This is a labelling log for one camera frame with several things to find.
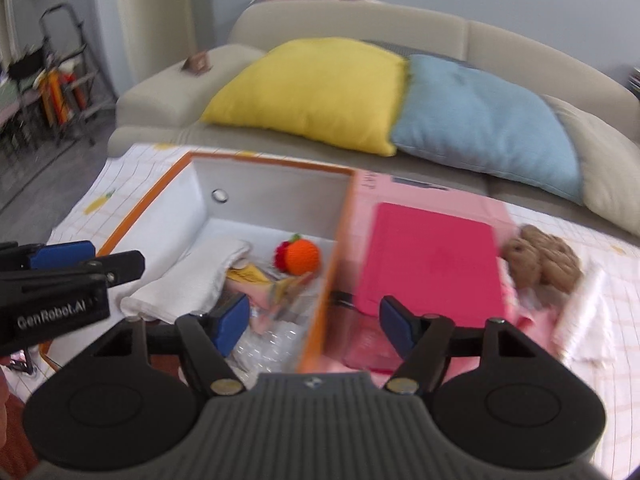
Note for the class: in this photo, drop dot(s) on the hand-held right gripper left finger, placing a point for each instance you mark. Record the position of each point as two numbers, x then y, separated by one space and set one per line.
231 322

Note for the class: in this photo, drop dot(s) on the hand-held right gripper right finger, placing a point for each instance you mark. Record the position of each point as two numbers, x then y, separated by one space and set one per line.
395 322

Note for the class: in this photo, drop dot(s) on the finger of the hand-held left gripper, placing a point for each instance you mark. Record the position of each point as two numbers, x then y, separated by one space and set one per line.
120 266
62 255

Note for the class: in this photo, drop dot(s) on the clear crinkled plastic bag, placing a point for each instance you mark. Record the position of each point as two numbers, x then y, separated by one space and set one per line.
275 345

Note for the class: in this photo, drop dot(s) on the yellow snack packet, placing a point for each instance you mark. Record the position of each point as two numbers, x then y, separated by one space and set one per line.
250 276

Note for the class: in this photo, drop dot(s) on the orange storage box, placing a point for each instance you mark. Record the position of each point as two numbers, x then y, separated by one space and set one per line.
330 260

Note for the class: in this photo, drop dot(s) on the orange crochet ball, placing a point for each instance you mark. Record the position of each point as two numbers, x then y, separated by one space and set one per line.
300 257

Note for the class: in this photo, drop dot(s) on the pink box with red candies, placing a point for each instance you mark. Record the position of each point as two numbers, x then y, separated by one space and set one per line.
430 255

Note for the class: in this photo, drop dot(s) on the checked fruit print sheet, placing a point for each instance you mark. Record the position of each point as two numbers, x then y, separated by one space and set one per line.
125 185

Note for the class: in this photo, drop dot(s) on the red woven cloth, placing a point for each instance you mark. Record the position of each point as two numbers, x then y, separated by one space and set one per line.
15 435

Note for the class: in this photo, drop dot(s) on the pink mat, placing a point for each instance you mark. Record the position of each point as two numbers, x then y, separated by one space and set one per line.
425 190

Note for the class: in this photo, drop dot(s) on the metal folding cart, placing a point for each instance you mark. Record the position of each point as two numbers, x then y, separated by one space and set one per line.
60 90

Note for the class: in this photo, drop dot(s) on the brown scrunchie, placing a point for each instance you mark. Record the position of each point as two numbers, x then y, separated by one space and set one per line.
550 260

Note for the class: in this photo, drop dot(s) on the blue pillow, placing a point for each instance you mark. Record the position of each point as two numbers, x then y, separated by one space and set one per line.
475 125

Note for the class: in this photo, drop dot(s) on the small brown stand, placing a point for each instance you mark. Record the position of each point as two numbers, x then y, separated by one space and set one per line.
197 62

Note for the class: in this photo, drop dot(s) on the yellow pillow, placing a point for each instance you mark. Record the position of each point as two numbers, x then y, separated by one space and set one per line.
310 90

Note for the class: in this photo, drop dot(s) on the room door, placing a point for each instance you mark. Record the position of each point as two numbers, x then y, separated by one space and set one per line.
150 10

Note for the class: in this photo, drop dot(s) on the grey-green pillow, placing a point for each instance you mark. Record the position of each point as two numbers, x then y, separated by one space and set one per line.
610 170

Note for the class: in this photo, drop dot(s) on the beige sofa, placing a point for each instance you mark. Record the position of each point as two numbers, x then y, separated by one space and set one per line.
300 15

